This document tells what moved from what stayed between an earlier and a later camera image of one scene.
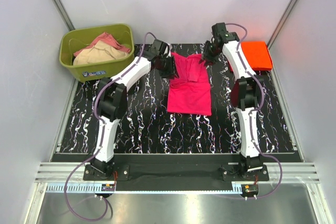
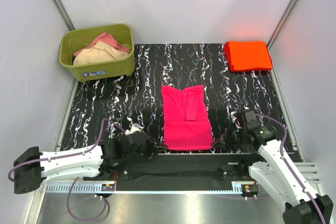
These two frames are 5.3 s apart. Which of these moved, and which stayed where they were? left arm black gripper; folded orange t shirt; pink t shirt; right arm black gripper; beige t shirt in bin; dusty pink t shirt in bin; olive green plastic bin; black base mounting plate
Moved: right arm black gripper; pink t shirt; left arm black gripper
Stayed: olive green plastic bin; black base mounting plate; folded orange t shirt; dusty pink t shirt in bin; beige t shirt in bin
